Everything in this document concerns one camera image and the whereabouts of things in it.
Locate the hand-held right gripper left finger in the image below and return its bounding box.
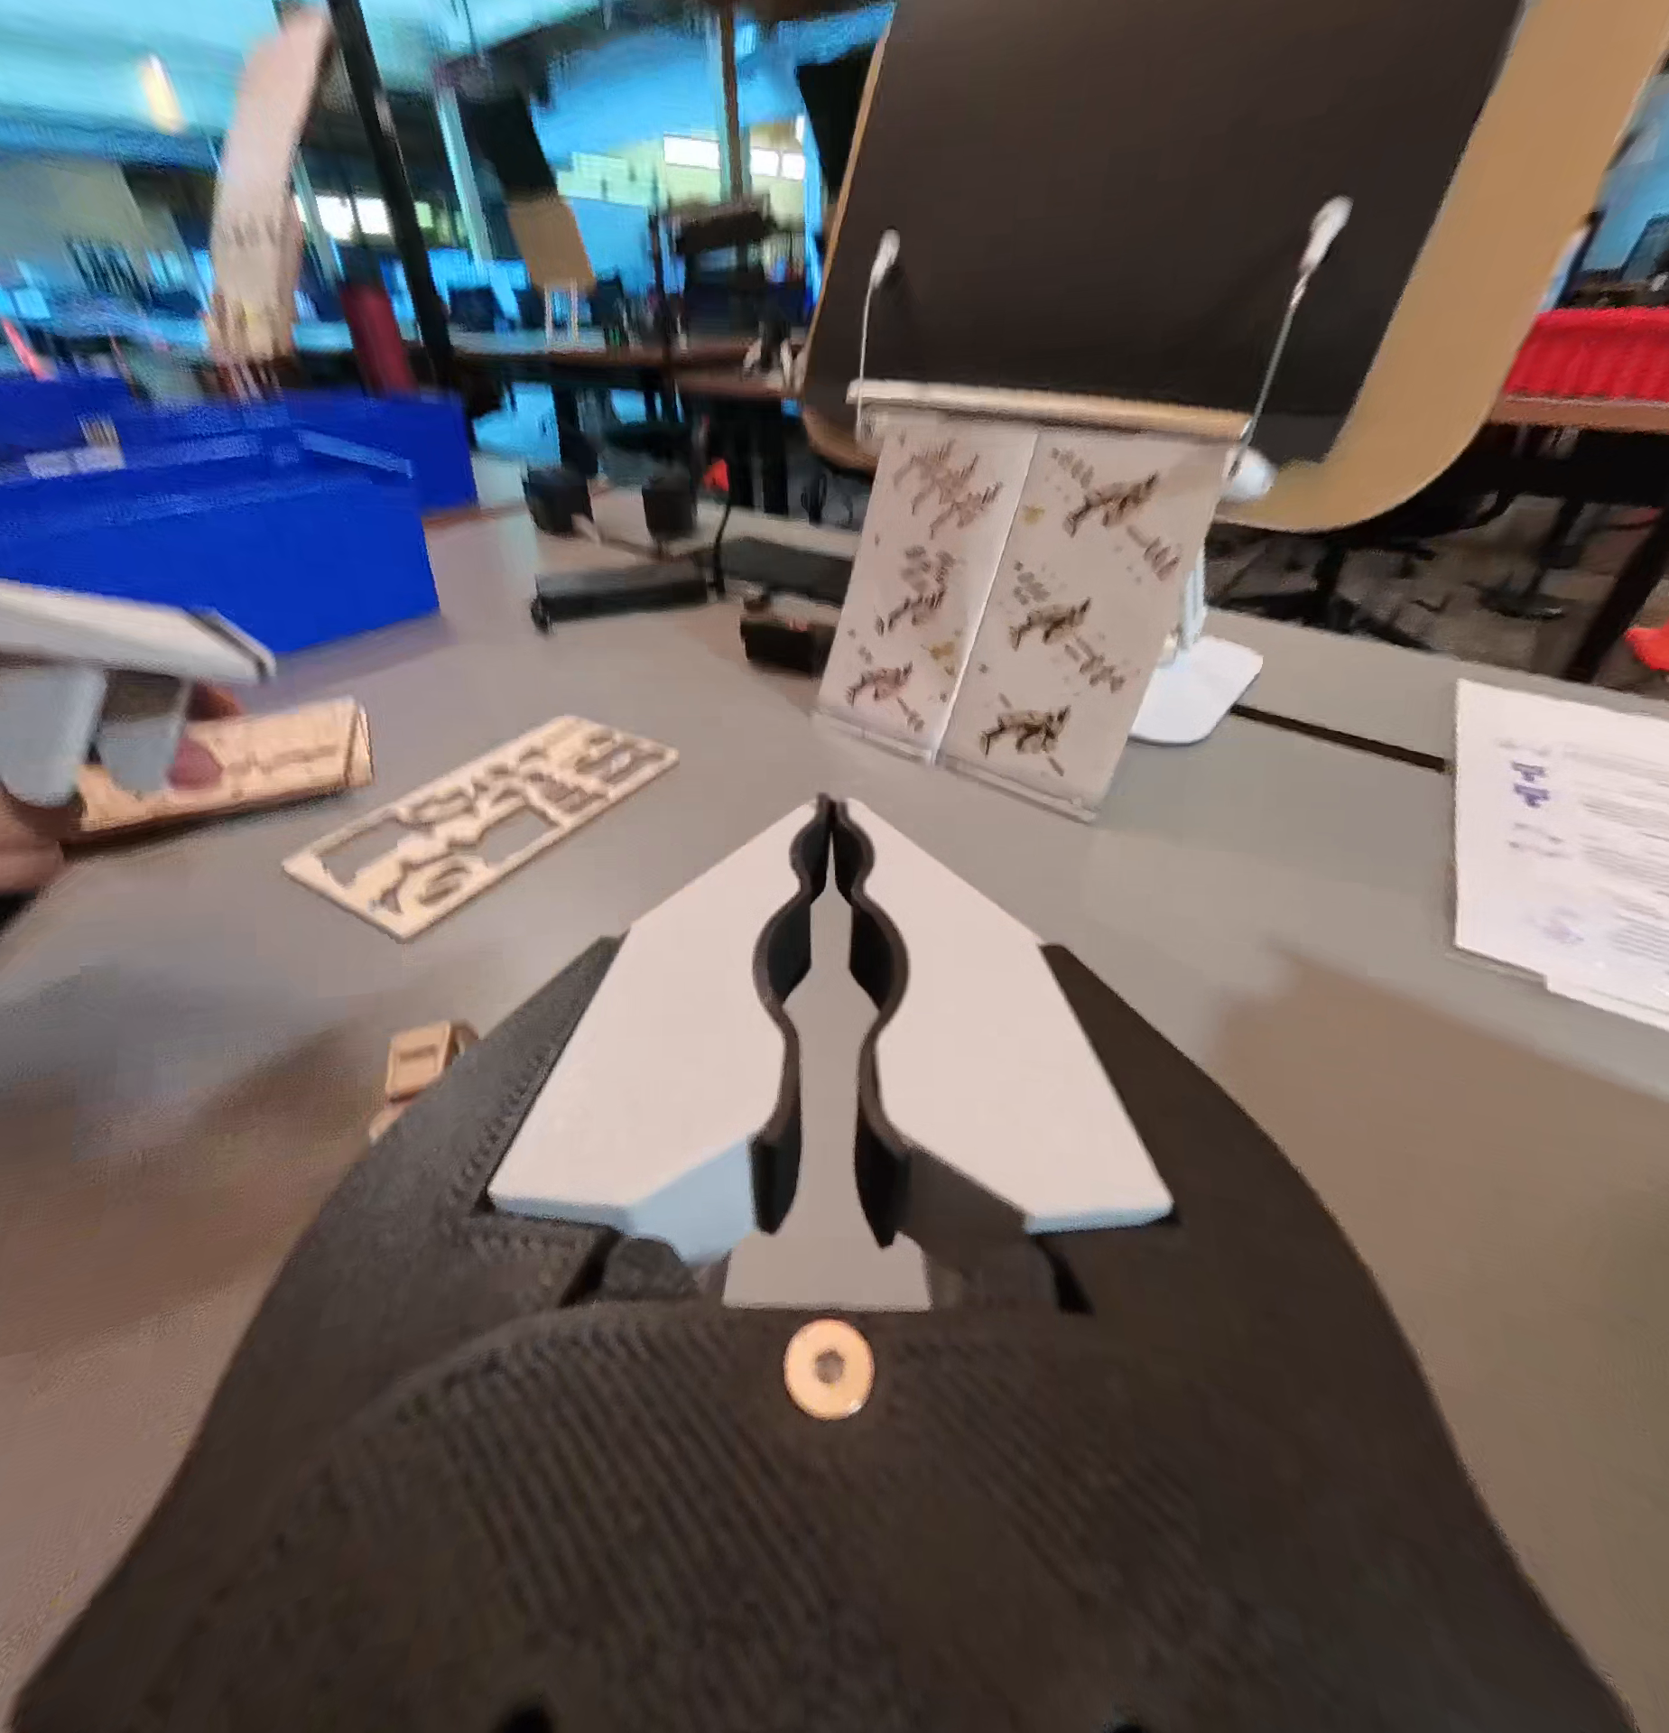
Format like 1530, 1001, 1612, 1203
484, 796, 836, 1272

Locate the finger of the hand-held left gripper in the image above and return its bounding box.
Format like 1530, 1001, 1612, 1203
96, 675, 194, 796
0, 575, 277, 810

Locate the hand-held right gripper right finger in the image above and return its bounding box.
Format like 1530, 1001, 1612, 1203
836, 796, 1177, 1248

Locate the wooden puzzle sheet stack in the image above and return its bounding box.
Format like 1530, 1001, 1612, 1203
73, 695, 375, 836

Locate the small wooden puzzle model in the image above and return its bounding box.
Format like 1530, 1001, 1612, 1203
368, 1020, 484, 1146

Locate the grey desk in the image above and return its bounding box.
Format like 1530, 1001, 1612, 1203
0, 488, 1669, 1733

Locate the person's left hand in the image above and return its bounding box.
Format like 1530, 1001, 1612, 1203
0, 791, 91, 902

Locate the large blue plastic bin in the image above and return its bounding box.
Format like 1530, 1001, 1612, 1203
0, 460, 443, 654
0, 373, 483, 517

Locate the cut-out wooden puzzle sheet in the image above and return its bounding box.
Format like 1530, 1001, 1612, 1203
282, 715, 681, 942

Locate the red bottle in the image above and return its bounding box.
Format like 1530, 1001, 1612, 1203
340, 277, 419, 398

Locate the assembly instruction booklet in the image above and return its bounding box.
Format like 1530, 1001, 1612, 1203
816, 382, 1249, 825

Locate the white poster board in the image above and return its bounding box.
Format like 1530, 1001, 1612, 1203
207, 10, 335, 366

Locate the black power strip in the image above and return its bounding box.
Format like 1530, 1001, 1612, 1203
529, 560, 713, 634
714, 535, 854, 607

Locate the black pole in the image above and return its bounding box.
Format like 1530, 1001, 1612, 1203
323, 0, 460, 396

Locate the white paper sheet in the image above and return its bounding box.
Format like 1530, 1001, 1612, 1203
1452, 676, 1669, 1045

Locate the black book stand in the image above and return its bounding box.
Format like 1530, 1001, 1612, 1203
798, 0, 1669, 750

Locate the red table skirt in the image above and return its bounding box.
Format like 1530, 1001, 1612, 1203
1503, 309, 1669, 408

